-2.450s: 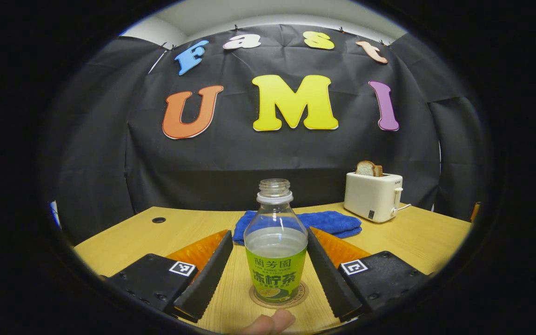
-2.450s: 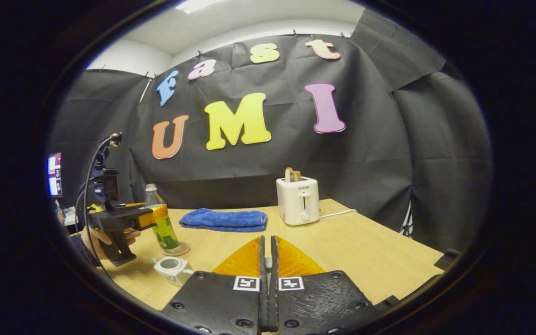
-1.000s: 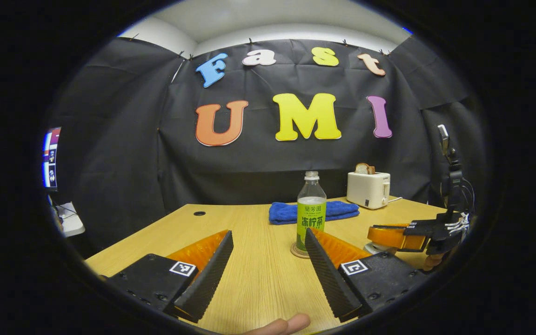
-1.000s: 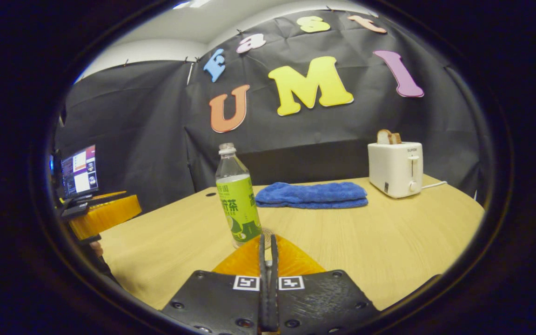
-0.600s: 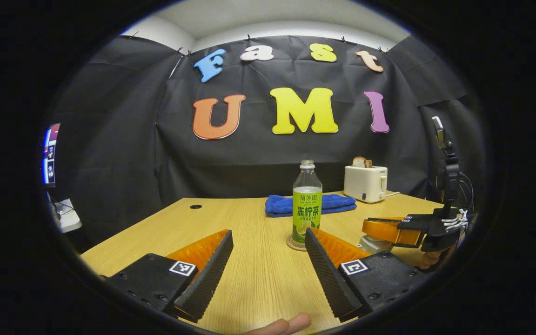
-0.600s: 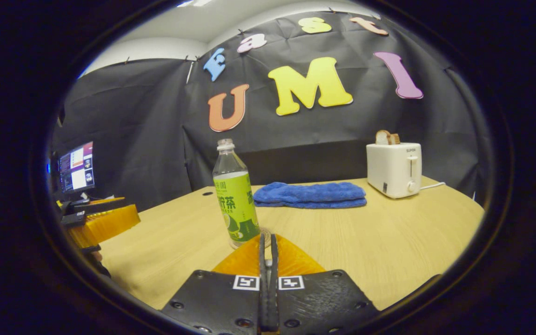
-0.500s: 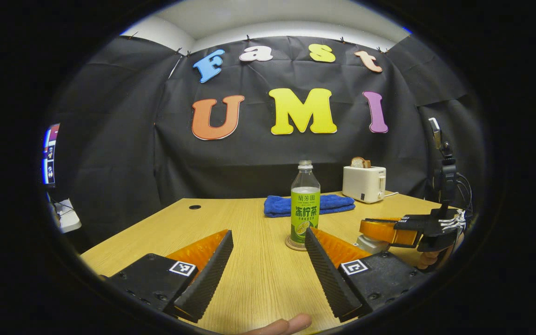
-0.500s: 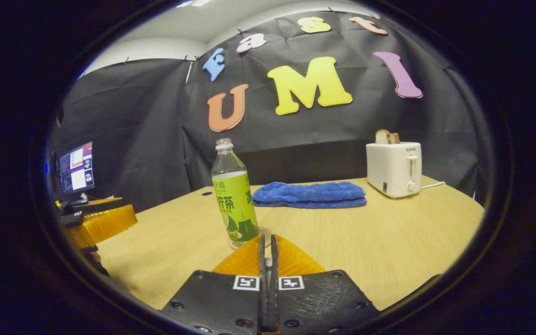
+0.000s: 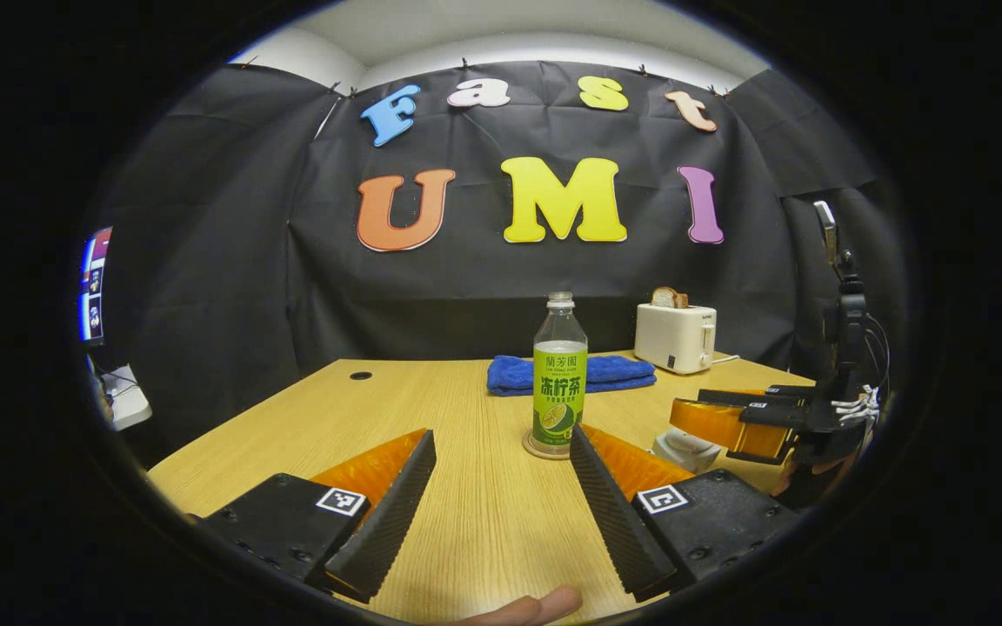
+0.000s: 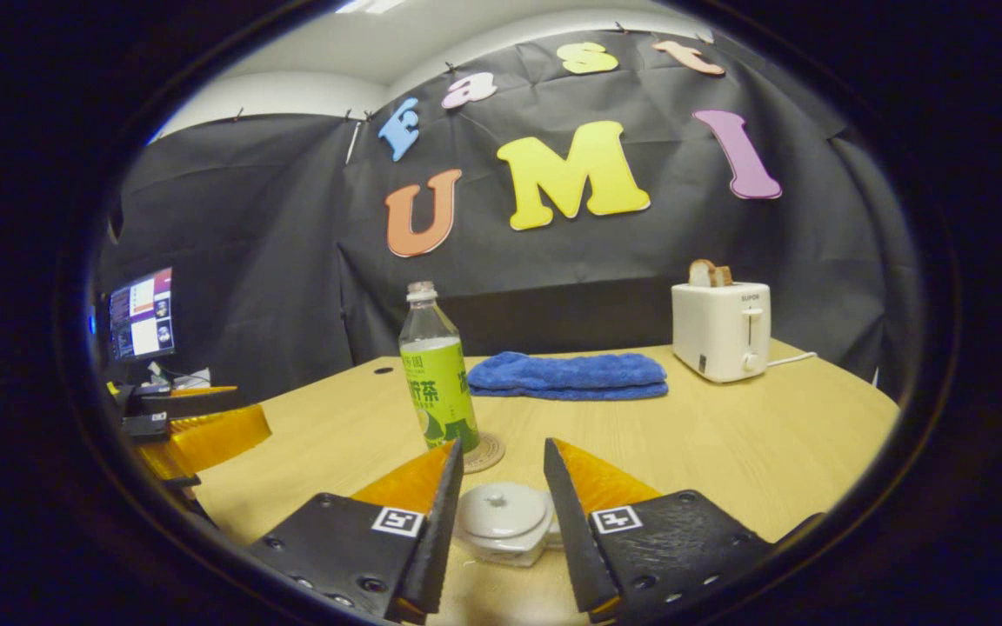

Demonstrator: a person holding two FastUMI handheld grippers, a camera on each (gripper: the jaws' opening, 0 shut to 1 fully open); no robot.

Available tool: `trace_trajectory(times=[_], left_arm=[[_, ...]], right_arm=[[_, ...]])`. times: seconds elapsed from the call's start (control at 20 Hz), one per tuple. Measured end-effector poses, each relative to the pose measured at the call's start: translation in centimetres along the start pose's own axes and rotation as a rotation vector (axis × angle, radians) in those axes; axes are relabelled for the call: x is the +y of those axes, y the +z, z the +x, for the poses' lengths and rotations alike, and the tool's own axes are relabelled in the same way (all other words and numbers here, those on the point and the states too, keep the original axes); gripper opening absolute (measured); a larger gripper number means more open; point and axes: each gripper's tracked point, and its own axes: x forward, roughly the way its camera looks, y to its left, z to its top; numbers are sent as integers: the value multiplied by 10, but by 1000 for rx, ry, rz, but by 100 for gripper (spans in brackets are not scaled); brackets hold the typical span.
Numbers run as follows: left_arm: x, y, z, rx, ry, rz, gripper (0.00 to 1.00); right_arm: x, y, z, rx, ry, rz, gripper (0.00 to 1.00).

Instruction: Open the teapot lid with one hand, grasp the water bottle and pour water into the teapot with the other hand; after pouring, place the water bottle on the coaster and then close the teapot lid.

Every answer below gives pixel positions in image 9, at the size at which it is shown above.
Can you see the computer monitor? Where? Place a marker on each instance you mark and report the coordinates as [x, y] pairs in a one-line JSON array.
[[94, 287]]

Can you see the white floral teacup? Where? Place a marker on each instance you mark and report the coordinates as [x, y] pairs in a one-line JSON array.
[[684, 448]]

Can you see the round brown coaster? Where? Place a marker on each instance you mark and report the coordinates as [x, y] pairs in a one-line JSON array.
[[531, 448]]

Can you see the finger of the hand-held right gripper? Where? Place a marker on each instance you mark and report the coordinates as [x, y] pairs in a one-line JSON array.
[[753, 396], [718, 426]]

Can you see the white toaster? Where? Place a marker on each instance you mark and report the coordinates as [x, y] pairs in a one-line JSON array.
[[673, 339]]

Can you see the green label water bottle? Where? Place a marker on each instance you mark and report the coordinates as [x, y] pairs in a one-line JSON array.
[[560, 391]]

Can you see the white side desk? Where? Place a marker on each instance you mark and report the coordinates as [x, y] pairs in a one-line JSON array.
[[127, 404]]

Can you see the toast slice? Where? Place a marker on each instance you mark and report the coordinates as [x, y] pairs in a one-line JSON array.
[[666, 298]]

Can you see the black backdrop cloth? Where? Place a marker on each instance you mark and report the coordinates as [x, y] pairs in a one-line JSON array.
[[231, 261]]

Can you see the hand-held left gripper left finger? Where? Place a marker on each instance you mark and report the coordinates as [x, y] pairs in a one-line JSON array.
[[379, 522]]

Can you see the blue folded towel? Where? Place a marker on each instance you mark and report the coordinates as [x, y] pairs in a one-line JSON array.
[[510, 376]]

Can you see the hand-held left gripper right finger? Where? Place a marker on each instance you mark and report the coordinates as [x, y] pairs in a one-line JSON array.
[[618, 522]]

